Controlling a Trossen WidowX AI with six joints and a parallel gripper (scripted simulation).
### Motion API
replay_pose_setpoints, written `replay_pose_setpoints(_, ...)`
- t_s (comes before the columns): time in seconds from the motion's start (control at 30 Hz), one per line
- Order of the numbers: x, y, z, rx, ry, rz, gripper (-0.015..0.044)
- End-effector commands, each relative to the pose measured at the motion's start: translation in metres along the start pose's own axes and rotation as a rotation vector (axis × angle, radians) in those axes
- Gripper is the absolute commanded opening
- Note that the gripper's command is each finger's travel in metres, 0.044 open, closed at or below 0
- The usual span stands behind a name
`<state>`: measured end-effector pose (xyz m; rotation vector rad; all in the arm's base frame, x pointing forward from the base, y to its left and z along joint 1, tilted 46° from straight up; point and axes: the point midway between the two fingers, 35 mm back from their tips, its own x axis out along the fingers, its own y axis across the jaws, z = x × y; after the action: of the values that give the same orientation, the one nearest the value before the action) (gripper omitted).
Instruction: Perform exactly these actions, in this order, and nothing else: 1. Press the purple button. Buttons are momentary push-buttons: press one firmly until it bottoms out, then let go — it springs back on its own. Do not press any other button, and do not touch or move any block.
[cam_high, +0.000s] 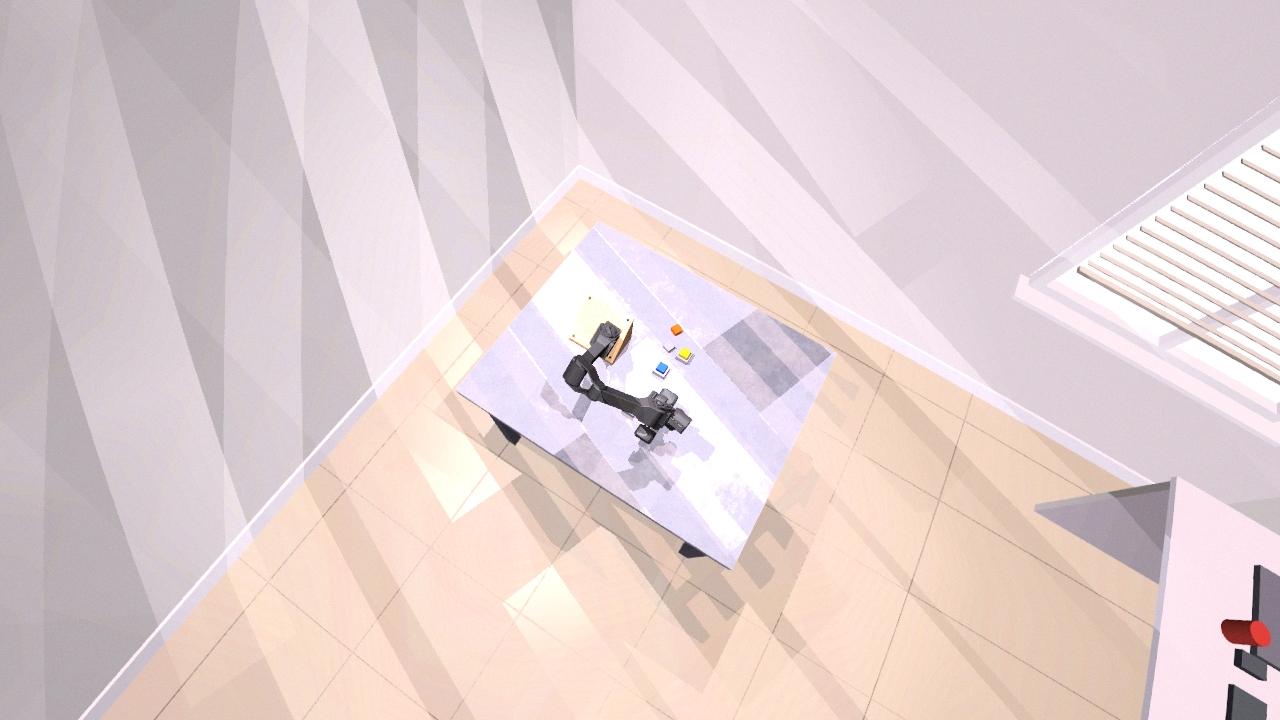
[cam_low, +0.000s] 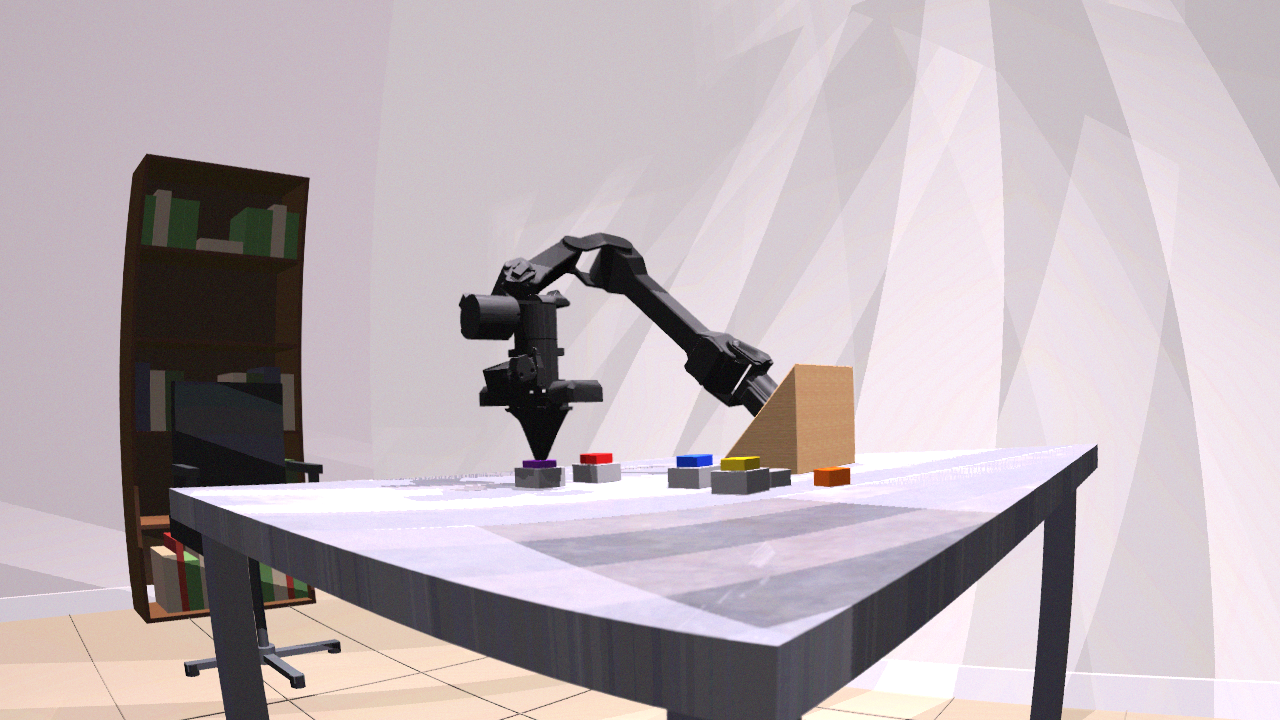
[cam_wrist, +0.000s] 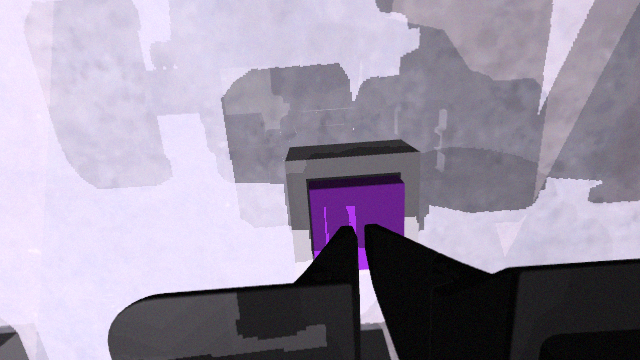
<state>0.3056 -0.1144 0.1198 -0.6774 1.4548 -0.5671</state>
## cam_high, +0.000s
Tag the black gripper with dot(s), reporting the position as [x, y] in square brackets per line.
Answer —
[645, 433]

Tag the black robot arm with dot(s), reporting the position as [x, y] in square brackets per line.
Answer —
[655, 410]

